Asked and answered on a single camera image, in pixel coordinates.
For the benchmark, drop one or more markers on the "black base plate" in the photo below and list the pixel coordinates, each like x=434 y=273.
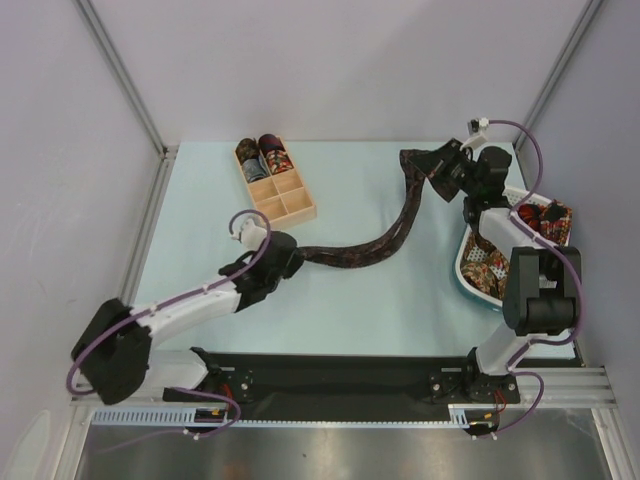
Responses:
x=330 y=388

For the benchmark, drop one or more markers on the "orange black tie in basket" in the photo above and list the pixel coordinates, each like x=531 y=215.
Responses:
x=530 y=214

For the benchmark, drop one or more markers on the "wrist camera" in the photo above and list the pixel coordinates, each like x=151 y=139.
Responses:
x=250 y=235
x=477 y=129

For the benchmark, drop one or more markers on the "aluminium frame rail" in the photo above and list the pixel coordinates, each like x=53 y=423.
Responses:
x=118 y=69

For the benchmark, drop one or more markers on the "white teal plastic basket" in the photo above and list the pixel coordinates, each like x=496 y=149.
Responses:
x=486 y=300

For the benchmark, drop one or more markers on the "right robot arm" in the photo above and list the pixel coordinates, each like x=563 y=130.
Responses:
x=543 y=293

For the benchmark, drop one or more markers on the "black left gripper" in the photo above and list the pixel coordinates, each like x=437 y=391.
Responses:
x=295 y=262

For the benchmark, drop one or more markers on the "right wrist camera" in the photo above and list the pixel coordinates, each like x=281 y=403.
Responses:
x=477 y=129

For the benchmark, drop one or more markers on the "wooden compartment box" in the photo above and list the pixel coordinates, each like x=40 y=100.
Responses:
x=284 y=199

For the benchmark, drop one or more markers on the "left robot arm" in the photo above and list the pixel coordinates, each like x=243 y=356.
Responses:
x=113 y=355

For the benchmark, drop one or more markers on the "navy red rolled tie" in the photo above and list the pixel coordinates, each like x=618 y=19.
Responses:
x=270 y=142

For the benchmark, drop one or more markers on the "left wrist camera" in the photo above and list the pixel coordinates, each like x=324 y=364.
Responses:
x=250 y=235

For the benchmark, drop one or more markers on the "grey blue rolled tie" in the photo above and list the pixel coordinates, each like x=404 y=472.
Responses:
x=253 y=170

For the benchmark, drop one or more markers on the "red black rolled tie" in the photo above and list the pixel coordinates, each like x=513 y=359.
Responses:
x=278 y=161

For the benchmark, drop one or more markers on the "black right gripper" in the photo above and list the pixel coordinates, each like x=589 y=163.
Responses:
x=445 y=167

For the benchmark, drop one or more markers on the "brown patterned tie in basket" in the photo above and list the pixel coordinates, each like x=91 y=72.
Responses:
x=484 y=267

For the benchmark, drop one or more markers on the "brown rolled tie in box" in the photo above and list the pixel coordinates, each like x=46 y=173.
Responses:
x=247 y=149

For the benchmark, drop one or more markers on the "dark paisley tie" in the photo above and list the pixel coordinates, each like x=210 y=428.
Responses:
x=377 y=250

